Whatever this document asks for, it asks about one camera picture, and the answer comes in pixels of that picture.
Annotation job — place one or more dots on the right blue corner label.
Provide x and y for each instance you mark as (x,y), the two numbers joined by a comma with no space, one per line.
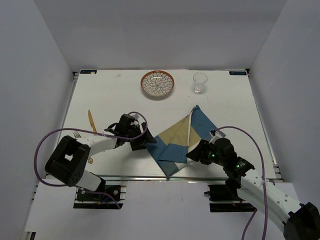
(238,73)

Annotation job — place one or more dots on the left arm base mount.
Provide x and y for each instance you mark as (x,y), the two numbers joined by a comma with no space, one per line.
(85,200)

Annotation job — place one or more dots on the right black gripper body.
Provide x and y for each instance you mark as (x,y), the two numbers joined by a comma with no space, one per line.
(210,155)

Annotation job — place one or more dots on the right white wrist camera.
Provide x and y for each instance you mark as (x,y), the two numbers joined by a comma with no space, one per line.
(215,135)

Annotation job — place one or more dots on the clear drinking glass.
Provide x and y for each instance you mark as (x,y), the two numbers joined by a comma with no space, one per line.
(199,80)

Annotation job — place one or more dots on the gold fork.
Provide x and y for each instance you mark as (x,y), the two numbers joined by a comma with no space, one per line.
(76,134)

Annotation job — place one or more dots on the left blue corner label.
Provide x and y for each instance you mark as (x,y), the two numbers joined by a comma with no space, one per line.
(88,72)

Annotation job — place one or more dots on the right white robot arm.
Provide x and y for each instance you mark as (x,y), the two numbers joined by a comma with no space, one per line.
(297,221)

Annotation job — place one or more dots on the blue beige placemat cloth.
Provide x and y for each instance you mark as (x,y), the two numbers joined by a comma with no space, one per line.
(172,145)

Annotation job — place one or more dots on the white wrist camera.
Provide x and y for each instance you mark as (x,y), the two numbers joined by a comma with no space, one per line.
(136,116)
(215,135)

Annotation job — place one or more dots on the blue corner label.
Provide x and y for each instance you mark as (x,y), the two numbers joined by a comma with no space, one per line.
(238,73)
(88,72)

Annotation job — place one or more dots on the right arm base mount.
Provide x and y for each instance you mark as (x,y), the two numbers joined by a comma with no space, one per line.
(224,200)

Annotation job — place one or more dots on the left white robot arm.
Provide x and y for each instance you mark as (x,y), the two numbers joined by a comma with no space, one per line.
(69,159)

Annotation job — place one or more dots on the gold knife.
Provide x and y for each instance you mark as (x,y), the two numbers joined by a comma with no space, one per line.
(91,121)

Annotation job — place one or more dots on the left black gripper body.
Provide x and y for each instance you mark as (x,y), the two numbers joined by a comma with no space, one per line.
(135,131)

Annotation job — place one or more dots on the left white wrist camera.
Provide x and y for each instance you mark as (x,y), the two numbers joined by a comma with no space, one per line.
(136,116)

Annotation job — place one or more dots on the floral patterned ceramic bowl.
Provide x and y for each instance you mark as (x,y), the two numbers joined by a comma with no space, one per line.
(157,83)

